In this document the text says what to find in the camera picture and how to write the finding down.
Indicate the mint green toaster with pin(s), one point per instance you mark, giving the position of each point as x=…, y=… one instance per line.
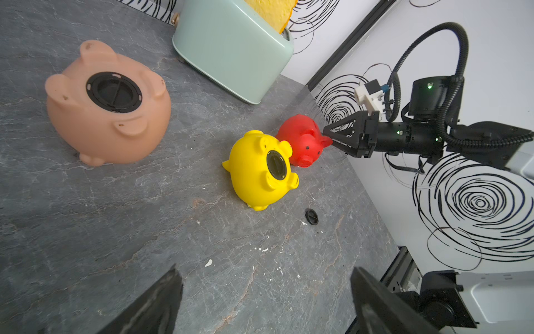
x=232, y=45

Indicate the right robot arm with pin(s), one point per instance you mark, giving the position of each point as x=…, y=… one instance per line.
x=437, y=101

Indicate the pink piggy bank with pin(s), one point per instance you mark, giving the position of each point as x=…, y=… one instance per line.
x=108, y=107

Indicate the red piggy bank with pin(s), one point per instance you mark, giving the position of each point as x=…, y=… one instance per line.
x=305, y=138

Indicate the black plug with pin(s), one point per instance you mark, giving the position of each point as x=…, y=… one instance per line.
x=311, y=216
x=276, y=165

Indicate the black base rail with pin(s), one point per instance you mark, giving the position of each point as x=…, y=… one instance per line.
x=397, y=277

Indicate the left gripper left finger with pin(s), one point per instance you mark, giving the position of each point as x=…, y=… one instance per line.
x=155, y=311

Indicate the yellow piggy bank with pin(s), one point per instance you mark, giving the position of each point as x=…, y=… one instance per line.
x=251, y=181

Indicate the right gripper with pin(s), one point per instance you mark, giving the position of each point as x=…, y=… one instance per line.
x=393, y=138

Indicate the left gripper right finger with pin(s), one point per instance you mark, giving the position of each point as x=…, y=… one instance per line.
x=380, y=311

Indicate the front toast slice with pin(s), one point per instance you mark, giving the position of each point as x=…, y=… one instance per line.
x=277, y=13

